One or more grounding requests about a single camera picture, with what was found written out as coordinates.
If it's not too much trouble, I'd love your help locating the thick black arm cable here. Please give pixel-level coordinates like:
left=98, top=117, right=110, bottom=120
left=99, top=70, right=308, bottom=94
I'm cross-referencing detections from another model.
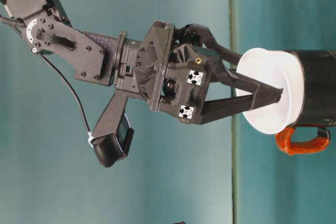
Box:
left=0, top=15, right=27, bottom=36

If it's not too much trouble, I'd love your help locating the black cup holder red handle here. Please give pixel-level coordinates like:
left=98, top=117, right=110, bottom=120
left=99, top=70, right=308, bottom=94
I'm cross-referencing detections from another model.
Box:
left=275, top=49, right=336, bottom=156

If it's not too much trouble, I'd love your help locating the thin black camera wire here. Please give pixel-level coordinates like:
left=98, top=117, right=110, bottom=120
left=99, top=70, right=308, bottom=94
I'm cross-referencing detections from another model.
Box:
left=40, top=55, right=92, bottom=141

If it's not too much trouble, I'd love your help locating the blue-green table cloth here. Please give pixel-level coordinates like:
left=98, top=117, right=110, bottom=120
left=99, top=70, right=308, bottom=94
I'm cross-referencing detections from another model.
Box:
left=230, top=0, right=336, bottom=224

